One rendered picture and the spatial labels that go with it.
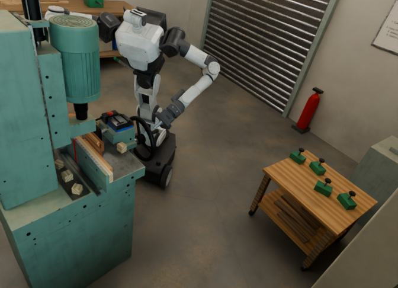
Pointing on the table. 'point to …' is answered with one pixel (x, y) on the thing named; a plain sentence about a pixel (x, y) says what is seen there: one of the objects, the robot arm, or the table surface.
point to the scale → (89, 154)
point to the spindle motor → (77, 56)
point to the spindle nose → (81, 111)
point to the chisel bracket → (82, 125)
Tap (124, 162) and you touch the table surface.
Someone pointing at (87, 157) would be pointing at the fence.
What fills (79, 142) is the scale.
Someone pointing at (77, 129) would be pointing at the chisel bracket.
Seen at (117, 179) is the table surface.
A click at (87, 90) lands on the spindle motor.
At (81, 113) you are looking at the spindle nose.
